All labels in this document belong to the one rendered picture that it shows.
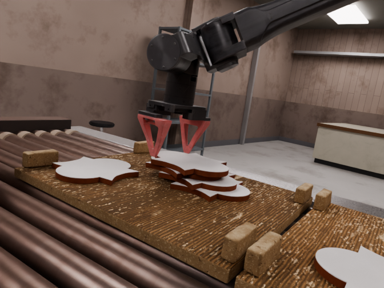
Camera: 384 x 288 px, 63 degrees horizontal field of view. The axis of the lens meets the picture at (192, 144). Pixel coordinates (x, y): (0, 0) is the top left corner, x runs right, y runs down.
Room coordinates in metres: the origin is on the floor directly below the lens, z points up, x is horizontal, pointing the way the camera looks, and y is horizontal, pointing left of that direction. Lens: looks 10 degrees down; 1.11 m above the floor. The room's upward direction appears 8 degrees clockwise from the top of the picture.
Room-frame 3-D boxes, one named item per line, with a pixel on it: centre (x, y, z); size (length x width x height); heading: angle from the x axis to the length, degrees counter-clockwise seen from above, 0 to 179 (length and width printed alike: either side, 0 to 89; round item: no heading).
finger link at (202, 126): (0.63, 0.02, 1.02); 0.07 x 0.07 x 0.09; 53
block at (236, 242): (0.33, -0.07, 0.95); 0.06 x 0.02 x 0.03; 147
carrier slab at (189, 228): (0.55, 0.02, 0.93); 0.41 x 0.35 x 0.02; 57
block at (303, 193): (0.55, -0.21, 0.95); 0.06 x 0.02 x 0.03; 147
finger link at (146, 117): (0.57, 0.06, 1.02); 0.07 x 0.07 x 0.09; 53
